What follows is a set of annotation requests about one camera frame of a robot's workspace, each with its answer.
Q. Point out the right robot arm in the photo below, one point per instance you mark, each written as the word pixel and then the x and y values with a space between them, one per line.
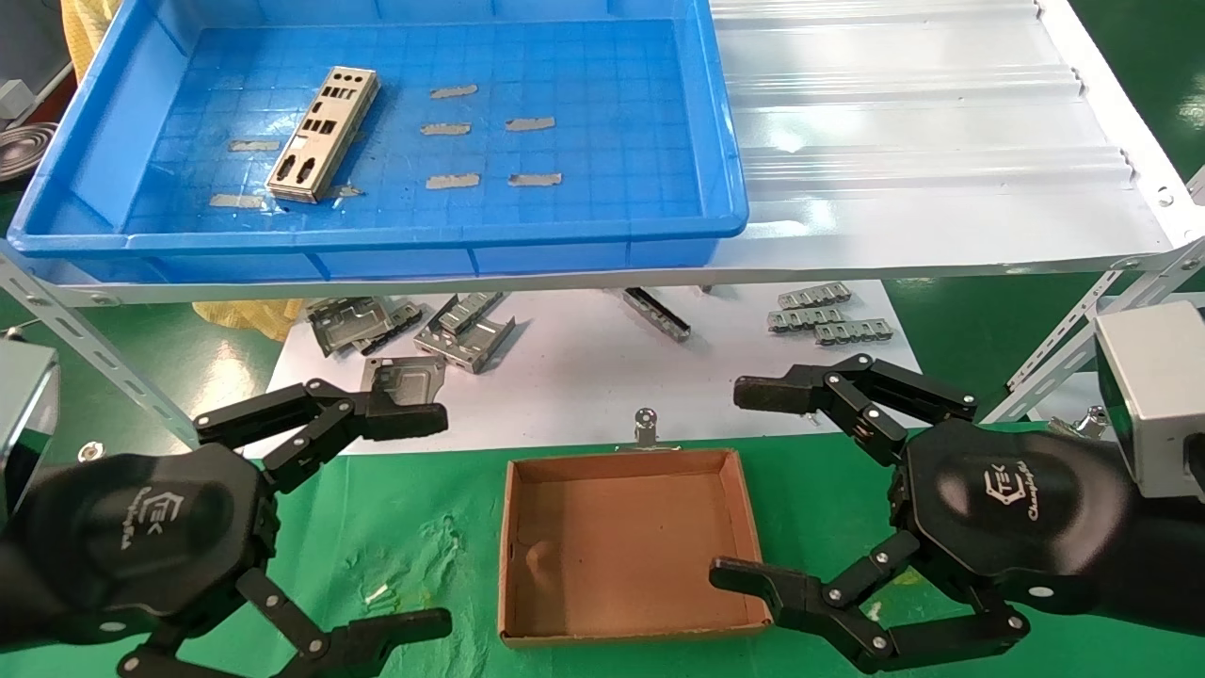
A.
pixel 1172 565

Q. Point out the large folded metal bracket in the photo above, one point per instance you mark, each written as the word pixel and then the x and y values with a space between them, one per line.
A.
pixel 471 348

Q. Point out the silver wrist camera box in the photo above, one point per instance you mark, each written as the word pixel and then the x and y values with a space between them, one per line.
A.
pixel 24 424
pixel 1153 395

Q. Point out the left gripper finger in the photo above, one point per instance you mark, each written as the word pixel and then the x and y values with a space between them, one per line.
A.
pixel 405 421

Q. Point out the yellow plastic bag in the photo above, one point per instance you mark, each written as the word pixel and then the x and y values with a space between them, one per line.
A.
pixel 254 315

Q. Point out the flat grey metal plate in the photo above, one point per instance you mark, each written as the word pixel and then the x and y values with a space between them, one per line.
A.
pixel 405 381

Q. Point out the small notched metal strip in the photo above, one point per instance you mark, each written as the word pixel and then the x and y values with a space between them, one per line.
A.
pixel 805 318
pixel 814 298
pixel 852 331

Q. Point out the white corrugated metal shelf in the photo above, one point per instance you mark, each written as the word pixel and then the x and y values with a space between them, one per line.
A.
pixel 894 141

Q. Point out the grey tape patch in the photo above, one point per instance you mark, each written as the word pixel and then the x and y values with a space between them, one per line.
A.
pixel 346 191

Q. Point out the white paper sheet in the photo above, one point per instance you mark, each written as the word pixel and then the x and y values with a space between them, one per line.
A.
pixel 584 377

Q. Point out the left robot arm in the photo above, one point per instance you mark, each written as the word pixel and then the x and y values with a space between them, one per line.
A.
pixel 11 603

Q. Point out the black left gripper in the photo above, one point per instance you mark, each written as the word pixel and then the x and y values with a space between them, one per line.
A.
pixel 141 546

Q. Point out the small grey box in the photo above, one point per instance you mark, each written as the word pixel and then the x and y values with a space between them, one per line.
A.
pixel 11 99

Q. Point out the long narrow metal rail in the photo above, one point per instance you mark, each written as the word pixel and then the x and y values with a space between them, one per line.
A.
pixel 659 315

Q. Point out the blue plastic tray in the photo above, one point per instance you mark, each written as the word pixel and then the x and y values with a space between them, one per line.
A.
pixel 612 94

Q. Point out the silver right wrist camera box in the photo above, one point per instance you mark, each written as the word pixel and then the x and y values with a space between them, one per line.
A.
pixel 1153 395

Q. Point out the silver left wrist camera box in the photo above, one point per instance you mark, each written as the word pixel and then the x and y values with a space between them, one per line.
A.
pixel 24 424

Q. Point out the shallow brown cardboard box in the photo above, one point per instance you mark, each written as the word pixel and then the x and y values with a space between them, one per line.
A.
pixel 612 546

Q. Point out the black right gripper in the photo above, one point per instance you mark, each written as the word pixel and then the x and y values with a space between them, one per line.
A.
pixel 1017 508

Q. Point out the small folded metal bracket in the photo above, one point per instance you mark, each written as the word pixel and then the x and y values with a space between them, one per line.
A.
pixel 466 309

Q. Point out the silver coiled metal tube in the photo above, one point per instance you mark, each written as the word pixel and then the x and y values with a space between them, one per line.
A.
pixel 24 151

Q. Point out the small white paper scrap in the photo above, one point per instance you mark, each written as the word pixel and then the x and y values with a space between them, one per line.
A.
pixel 377 594

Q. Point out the silver metal I/O shield plate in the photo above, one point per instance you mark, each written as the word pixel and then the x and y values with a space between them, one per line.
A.
pixel 353 99

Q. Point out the yellow woven sack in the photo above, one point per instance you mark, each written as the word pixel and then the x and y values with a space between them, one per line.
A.
pixel 85 28

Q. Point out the white slotted angle brace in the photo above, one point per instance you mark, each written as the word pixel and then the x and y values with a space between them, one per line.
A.
pixel 1064 331
pixel 94 348

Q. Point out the grey stamped metal bracket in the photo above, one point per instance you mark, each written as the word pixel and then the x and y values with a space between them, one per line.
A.
pixel 407 315
pixel 344 325

